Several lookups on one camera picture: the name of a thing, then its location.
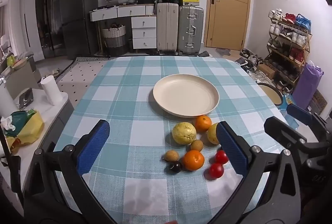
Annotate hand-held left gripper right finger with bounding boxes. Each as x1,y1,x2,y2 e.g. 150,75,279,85
207,122,302,224

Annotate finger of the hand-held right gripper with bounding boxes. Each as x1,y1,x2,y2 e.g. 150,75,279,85
286,104,332,136
264,116,312,154

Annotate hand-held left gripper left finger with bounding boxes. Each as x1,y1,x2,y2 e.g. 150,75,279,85
23,119,117,224

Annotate red cherry tomato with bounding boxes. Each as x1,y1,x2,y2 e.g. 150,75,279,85
209,163,224,179
215,150,229,165

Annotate pale yellow guava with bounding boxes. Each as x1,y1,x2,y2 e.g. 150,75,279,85
207,123,221,146

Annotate orange mandarin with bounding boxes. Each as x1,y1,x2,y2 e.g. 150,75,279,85
183,150,205,171
194,115,212,133

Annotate greenish yellow guava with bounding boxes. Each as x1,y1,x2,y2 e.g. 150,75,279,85
172,122,197,145

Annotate dark purple plum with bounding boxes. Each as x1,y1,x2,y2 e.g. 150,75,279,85
170,161,183,174

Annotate brown kiwi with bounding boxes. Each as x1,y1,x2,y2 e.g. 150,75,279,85
164,150,179,162

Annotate cream round plate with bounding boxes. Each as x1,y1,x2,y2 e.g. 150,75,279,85
153,74,220,118

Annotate blue plastic packet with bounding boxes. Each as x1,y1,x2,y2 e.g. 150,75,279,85
281,94,299,110

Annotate dark patterned box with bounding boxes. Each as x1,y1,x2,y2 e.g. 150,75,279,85
310,89,328,113

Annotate purple paper bag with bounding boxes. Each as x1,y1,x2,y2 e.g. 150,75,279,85
293,62,324,110

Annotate round tan bowl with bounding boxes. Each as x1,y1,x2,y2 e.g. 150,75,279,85
257,82,283,110

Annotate brown longan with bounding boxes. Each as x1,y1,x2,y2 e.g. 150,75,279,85
190,139,203,152

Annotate white side cabinet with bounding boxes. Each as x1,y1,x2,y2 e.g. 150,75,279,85
0,87,76,214

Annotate small cardboard carton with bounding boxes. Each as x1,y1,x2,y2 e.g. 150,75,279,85
257,64,276,80

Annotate teal checked tablecloth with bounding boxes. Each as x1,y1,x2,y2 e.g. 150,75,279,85
53,56,319,224

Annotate shoe rack with shoes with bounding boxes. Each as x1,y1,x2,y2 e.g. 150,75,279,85
268,8,312,89

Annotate metal shoe rack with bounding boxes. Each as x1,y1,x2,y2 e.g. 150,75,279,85
267,10,312,89

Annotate yellow plastic bag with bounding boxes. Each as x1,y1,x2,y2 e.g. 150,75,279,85
5,110,44,154

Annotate white paper towel roll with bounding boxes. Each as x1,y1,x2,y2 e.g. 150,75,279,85
40,75,63,106

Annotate scattered dark sneakers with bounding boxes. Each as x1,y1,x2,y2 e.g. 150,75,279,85
235,49,265,76

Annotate green plastic bag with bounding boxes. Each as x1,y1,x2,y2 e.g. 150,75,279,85
10,109,37,133

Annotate black tabletop gadget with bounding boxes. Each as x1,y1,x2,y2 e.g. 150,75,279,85
19,87,34,110

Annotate black and white striped rug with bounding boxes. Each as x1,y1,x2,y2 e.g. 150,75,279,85
56,56,116,76

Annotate crumpled white tissue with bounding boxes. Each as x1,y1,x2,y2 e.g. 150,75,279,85
0,115,17,132

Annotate woven laundry basket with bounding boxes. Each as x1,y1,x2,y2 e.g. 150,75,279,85
102,23,127,56

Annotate white drawer cabinet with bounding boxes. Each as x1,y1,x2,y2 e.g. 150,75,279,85
131,16,157,50

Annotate wooden door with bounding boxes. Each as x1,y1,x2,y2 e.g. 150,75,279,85
204,0,251,51

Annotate silver hard suitcase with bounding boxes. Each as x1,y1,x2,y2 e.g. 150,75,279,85
178,5,204,56

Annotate dark grey refrigerator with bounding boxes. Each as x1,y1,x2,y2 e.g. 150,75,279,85
59,0,99,59

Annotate white vanity desk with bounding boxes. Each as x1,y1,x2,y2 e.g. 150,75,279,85
89,4,156,54

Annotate dark glass wardrobe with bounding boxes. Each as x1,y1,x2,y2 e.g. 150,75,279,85
35,0,65,59

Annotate beige hard suitcase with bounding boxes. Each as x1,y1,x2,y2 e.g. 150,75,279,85
156,2,179,53

